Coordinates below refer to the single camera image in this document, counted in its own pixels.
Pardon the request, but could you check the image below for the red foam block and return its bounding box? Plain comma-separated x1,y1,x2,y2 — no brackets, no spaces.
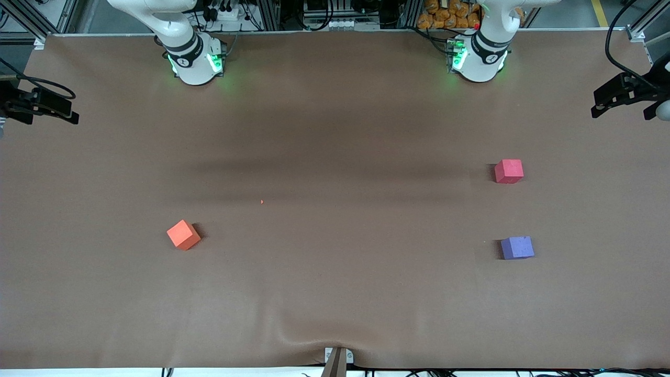
494,159,524,184

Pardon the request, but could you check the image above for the orange foam block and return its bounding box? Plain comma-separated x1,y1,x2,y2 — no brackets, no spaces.
166,219,202,251

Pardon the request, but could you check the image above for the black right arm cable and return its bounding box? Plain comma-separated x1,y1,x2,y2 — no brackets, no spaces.
0,57,77,100

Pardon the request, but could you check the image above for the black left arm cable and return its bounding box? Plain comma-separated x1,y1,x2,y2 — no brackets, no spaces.
606,0,655,84

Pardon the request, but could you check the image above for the diagonal aluminium profile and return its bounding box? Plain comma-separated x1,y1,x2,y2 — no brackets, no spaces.
626,0,670,42
10,0,48,42

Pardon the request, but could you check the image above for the purple foam block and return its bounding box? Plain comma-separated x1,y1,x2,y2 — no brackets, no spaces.
500,236,535,260

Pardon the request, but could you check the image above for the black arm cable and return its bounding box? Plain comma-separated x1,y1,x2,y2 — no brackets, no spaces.
606,0,655,84
0,57,77,100

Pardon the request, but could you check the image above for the white power strip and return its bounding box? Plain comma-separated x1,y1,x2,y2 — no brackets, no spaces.
207,4,247,23

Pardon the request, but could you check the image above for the aluminium frame post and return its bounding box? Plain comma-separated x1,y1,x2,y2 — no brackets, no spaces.
259,0,282,32
400,0,422,29

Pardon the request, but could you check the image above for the bag of orange items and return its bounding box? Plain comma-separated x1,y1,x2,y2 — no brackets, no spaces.
417,0,481,30

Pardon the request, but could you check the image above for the metal table clamp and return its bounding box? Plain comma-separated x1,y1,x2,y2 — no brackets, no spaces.
323,347,355,377

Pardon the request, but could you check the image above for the white connector row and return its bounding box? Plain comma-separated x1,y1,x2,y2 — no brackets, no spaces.
313,18,380,30

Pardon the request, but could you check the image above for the brown table mat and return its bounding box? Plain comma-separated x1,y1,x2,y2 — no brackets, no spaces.
0,29,670,370

